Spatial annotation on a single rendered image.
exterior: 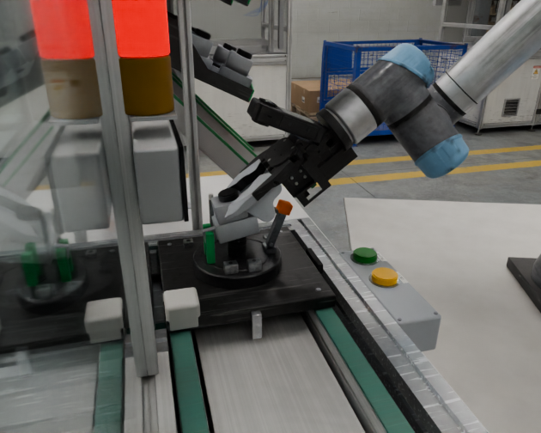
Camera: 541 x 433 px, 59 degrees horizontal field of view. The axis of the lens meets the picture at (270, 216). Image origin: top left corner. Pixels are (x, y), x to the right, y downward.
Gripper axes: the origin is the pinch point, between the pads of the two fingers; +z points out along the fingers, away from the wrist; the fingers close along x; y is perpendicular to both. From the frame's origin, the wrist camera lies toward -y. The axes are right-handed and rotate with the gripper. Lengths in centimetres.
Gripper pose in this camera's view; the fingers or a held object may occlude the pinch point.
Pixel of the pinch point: (226, 202)
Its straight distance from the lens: 71.5
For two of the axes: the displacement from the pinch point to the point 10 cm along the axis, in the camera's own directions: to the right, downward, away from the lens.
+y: 5.8, 6.6, 4.7
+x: -2.6, -4.0, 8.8
